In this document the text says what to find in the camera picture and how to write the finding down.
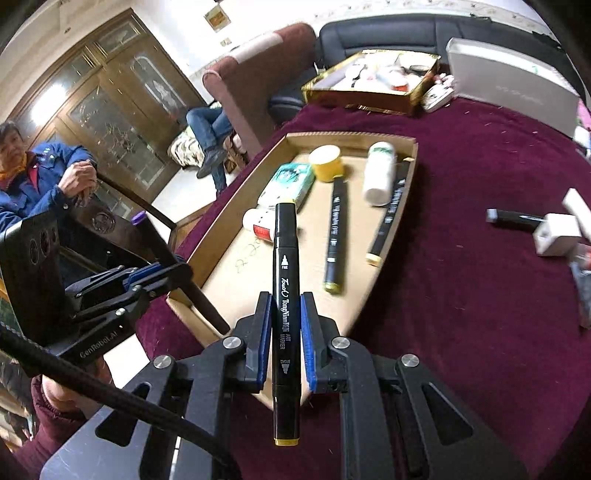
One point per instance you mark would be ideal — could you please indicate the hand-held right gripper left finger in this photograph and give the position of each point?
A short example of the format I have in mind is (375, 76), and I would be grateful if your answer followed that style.
(263, 341)

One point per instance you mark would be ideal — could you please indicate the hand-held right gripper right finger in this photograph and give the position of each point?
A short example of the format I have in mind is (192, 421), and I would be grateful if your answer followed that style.
(308, 341)

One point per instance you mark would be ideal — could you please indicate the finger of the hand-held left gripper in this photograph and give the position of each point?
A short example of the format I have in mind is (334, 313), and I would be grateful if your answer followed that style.
(115, 307)
(138, 273)

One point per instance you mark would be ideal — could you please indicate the black marker yellow cap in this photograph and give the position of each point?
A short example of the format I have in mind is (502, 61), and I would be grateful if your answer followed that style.
(286, 300)

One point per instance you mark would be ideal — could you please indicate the black marker purple cap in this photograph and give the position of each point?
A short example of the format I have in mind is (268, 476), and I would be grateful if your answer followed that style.
(207, 307)

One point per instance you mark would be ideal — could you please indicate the shallow cardboard box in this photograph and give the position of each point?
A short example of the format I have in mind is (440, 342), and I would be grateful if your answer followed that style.
(295, 258)

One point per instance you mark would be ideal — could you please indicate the black marker olive cap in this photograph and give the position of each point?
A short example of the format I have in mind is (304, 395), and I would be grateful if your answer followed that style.
(334, 230)

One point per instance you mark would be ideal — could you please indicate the white bottle red label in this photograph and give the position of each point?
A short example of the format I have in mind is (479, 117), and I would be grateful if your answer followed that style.
(258, 224)

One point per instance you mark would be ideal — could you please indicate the black marker cream cap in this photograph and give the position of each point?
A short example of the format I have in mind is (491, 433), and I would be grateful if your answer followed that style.
(390, 212)

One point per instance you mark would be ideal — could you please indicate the teal printed tissue packet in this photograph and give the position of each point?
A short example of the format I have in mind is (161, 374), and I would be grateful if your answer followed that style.
(288, 184)

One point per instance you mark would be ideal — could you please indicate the yellow jar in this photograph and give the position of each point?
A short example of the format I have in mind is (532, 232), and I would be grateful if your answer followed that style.
(325, 164)

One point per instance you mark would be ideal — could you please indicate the white bottle green leaf label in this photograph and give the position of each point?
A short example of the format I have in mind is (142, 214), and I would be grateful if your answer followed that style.
(378, 175)

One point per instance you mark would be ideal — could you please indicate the black marker grey cap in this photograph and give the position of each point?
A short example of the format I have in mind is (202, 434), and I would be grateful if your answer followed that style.
(508, 217)

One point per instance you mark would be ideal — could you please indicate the white charger adapter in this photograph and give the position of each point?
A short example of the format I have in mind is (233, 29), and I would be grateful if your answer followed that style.
(556, 237)

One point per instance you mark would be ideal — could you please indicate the person's left forearm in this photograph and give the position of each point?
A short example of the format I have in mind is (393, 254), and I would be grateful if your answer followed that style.
(55, 415)

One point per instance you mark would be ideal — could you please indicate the patterned blanket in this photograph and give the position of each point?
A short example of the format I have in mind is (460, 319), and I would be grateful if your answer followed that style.
(184, 152)

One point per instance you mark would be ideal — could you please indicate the wooden glass-door cabinet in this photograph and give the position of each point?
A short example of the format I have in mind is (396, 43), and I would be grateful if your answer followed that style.
(115, 115)

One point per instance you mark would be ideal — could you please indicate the maroon armchair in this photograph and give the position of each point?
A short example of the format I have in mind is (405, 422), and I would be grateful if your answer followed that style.
(258, 83)

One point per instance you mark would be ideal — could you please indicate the gold box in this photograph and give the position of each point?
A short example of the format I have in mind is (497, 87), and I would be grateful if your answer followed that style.
(360, 99)

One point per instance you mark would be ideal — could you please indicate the dark leather sofa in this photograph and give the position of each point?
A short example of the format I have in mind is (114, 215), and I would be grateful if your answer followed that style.
(369, 37)

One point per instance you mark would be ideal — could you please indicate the grey shoe box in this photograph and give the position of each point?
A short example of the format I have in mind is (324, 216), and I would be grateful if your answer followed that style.
(508, 83)

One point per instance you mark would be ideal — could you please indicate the small gold wall plaque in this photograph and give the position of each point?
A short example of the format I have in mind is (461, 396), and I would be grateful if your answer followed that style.
(217, 17)

